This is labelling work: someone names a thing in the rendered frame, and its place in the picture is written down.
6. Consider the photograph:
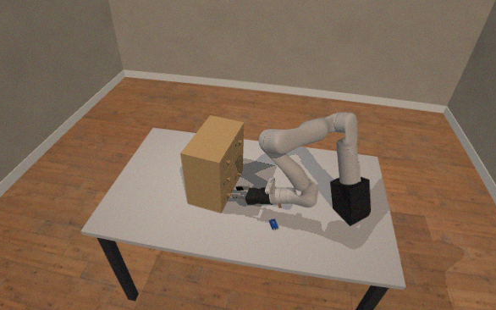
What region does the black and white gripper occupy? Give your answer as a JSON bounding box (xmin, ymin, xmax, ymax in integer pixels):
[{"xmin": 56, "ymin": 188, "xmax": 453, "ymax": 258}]
[{"xmin": 231, "ymin": 177, "xmax": 283, "ymax": 205}]

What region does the brown wooden drawer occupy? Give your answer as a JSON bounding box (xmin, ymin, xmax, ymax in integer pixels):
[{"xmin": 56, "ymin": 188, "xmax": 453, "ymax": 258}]
[
  {"xmin": 220, "ymin": 143, "xmax": 233, "ymax": 179},
  {"xmin": 221, "ymin": 177, "xmax": 233, "ymax": 211},
  {"xmin": 233, "ymin": 142, "xmax": 243, "ymax": 174},
  {"xmin": 221, "ymin": 161, "xmax": 233, "ymax": 196},
  {"xmin": 233, "ymin": 125, "xmax": 244, "ymax": 158},
  {"xmin": 233, "ymin": 158, "xmax": 243, "ymax": 189}
]

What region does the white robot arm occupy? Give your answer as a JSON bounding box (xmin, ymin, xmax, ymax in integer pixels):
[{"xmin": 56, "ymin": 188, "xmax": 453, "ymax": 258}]
[{"xmin": 259, "ymin": 112, "xmax": 361, "ymax": 208}]

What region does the small tan wooden chest of drawers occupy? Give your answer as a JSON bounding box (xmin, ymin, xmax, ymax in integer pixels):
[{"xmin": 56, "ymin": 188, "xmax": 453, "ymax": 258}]
[{"xmin": 180, "ymin": 115, "xmax": 244, "ymax": 213}]

